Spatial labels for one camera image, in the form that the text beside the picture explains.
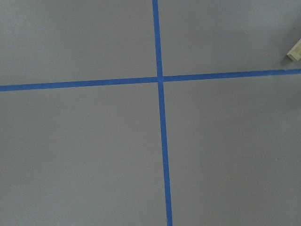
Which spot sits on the wooden plate rack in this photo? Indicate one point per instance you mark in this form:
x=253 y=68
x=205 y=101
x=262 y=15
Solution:
x=294 y=54

